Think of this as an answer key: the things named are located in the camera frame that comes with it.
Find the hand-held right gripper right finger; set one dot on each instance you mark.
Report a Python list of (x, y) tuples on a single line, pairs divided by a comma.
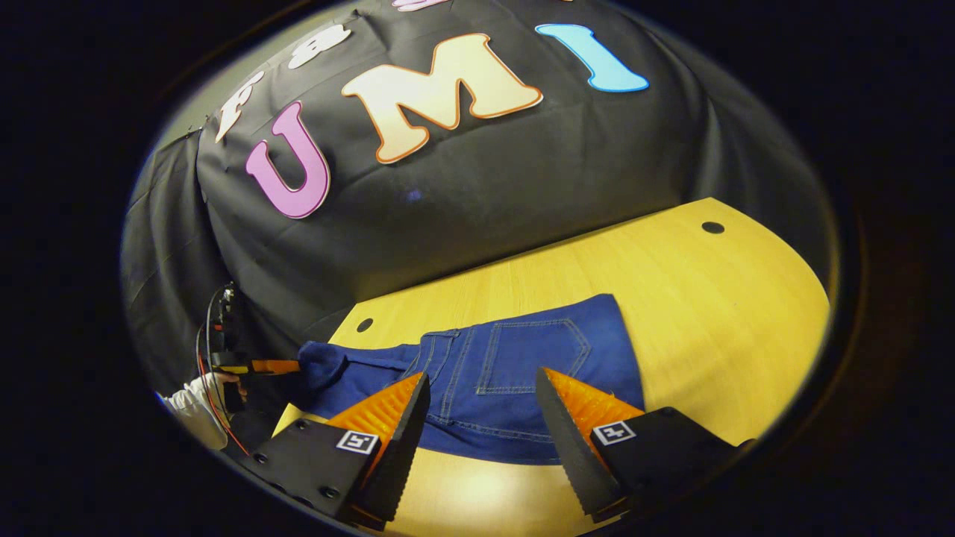
[(574, 455)]

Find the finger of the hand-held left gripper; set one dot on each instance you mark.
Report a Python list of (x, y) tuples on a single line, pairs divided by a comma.
[(276, 366)]

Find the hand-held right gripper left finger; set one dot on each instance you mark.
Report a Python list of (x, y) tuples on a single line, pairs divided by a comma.
[(399, 462)]

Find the blue jeans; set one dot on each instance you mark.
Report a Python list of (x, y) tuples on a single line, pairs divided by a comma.
[(515, 358)]

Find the black backdrop cloth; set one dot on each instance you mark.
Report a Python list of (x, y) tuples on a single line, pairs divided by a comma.
[(462, 194)]

